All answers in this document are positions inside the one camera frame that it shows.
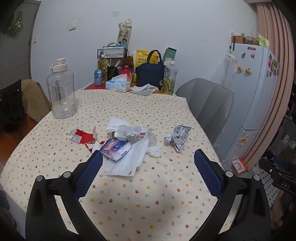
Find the blue soda can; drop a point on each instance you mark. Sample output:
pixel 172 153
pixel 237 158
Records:
pixel 98 77

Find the crumpled white tissue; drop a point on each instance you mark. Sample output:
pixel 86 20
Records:
pixel 153 153

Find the black utensil holder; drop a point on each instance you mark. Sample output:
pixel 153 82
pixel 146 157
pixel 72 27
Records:
pixel 112 73

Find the cluster of colourful fridge magnets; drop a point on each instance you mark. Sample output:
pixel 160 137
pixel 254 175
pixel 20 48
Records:
pixel 274 66

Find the brown basket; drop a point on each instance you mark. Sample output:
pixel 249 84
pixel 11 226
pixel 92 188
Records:
pixel 238 39

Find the white wall switch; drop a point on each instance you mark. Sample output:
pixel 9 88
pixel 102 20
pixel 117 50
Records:
pixel 73 25

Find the yellow round fridge magnet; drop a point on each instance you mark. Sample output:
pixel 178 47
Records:
pixel 239 68

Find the floral print tablecloth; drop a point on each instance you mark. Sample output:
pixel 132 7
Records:
pixel 138 197

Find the white paper carrier bag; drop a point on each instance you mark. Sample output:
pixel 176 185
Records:
pixel 124 32

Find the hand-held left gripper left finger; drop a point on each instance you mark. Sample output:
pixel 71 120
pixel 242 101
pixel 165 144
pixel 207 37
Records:
pixel 89 172

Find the floral label tea bottle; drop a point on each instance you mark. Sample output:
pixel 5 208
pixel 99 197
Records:
pixel 169 80

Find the cluster of orange fridge magnets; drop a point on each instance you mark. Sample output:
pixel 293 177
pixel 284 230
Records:
pixel 243 140

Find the red white torn wrapper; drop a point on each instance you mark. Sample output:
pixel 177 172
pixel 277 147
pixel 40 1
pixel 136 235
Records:
pixel 84 136

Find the green hanging ornament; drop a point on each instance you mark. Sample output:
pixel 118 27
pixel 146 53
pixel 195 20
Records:
pixel 15 24

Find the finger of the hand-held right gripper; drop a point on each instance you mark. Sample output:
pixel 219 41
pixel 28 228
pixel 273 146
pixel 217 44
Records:
pixel 268 165

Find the brown plush toy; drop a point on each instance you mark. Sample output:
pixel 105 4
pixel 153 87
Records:
pixel 129 61

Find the crumpled white paper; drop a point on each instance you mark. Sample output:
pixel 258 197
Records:
pixel 144 89

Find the small figure fridge magnet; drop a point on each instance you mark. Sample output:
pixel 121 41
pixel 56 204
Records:
pixel 248 70

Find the crushed clear plastic bottle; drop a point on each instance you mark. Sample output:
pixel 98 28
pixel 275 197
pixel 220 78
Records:
pixel 134 133

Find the hanging white plastic bag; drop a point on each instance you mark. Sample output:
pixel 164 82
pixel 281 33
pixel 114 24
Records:
pixel 223 74

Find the blue tissue packet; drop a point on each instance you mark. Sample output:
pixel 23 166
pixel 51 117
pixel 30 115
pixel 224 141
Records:
pixel 115 149

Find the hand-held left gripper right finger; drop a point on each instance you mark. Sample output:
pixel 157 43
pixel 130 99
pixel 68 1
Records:
pixel 208 172

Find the green box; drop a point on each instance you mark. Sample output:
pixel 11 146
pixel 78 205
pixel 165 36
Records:
pixel 170 55

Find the large clear water jug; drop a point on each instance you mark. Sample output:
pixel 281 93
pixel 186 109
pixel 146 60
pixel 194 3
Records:
pixel 61 97

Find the red pot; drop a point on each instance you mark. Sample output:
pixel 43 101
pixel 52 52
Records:
pixel 126 73

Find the person's right hand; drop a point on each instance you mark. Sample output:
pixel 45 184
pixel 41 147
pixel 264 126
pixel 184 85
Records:
pixel 285 208

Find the blue white tissue box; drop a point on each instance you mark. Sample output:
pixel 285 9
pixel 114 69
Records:
pixel 118 85

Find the orange white cardboard box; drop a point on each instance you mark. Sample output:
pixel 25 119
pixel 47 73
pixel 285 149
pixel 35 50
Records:
pixel 239 165

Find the silver paper ball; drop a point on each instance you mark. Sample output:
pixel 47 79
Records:
pixel 178 138

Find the yellow tea bottle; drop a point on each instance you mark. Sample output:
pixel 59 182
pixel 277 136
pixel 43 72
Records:
pixel 103 67

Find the yellow paper bag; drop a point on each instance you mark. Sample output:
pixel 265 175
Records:
pixel 141 56

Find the white fridge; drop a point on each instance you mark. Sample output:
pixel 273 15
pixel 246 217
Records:
pixel 252 97

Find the grey chair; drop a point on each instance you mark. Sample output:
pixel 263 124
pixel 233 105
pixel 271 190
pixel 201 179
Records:
pixel 203 102

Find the red table mat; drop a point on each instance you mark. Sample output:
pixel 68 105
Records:
pixel 92 87

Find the grey door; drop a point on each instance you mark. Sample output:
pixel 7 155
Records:
pixel 23 58

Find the white plastic bag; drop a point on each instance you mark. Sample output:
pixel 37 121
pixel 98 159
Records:
pixel 223 74
pixel 129 162

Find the navy lunch bag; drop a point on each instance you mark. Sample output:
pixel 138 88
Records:
pixel 148 74

